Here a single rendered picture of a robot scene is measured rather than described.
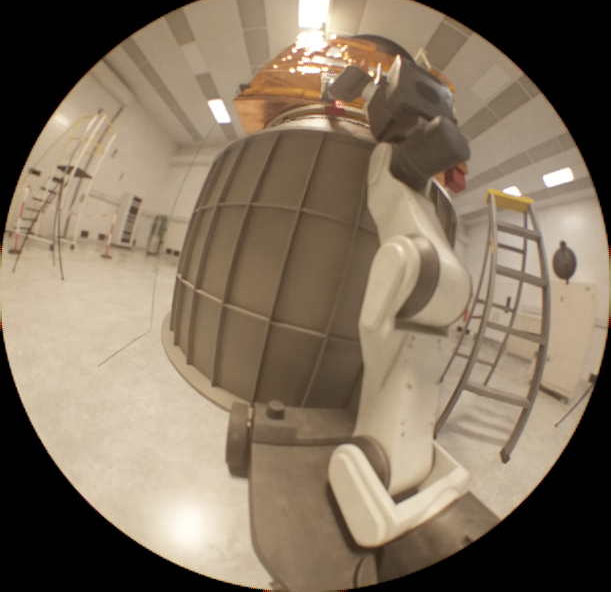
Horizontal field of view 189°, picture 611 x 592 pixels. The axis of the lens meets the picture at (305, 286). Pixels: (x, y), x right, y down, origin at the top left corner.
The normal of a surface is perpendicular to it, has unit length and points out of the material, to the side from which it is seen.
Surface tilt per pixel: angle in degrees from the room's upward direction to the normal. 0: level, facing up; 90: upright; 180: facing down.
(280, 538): 0
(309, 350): 90
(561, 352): 90
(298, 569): 0
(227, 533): 0
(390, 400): 90
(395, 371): 90
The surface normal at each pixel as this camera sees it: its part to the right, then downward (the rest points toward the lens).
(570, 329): -0.97, -0.25
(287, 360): -0.03, 0.04
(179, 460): 0.25, -0.97
